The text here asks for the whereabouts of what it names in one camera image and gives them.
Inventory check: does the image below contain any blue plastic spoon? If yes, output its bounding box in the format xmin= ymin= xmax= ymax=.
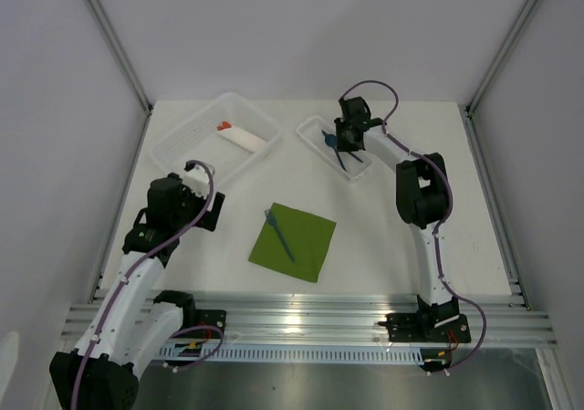
xmin=324 ymin=133 xmax=363 ymax=166

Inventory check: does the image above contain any blue plastic knife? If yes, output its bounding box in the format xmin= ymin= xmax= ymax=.
xmin=321 ymin=130 xmax=347 ymax=171

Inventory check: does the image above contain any blue plastic fork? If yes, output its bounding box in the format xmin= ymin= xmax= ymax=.
xmin=264 ymin=209 xmax=296 ymax=262

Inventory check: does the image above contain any green paper napkin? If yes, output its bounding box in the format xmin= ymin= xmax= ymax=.
xmin=248 ymin=203 xmax=337 ymax=283

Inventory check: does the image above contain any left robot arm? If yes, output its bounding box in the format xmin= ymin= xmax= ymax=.
xmin=49 ymin=161 xmax=224 ymax=409

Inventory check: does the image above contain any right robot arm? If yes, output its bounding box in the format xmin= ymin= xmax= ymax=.
xmin=334 ymin=97 xmax=460 ymax=342

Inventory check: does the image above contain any orange utensil in roll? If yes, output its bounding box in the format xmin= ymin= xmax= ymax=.
xmin=216 ymin=121 xmax=232 ymax=131

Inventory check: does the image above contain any small white plastic tray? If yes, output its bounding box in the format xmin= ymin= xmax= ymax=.
xmin=296 ymin=115 xmax=372 ymax=182

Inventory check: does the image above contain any large white plastic basket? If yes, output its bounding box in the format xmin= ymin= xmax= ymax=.
xmin=151 ymin=92 xmax=282 ymax=191

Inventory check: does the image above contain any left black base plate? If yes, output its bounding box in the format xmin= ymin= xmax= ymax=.
xmin=182 ymin=310 xmax=227 ymax=341

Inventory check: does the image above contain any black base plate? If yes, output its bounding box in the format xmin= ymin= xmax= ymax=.
xmin=377 ymin=312 xmax=472 ymax=343
xmin=182 ymin=310 xmax=227 ymax=341

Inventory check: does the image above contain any white slotted cable duct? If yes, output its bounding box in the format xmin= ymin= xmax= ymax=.
xmin=152 ymin=342 xmax=447 ymax=366

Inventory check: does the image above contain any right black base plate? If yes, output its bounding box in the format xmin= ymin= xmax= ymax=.
xmin=377 ymin=312 xmax=472 ymax=343

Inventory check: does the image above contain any left aluminium frame post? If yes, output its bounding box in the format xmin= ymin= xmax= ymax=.
xmin=82 ymin=0 xmax=153 ymax=116

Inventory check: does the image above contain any aluminium frame post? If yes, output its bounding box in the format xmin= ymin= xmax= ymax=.
xmin=465 ymin=0 xmax=544 ymax=119
xmin=82 ymin=0 xmax=153 ymax=116

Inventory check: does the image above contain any aluminium front rail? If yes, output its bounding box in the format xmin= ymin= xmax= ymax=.
xmin=61 ymin=290 xmax=558 ymax=350

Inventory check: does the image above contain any right aluminium frame post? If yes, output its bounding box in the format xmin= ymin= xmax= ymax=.
xmin=465 ymin=0 xmax=544 ymax=119

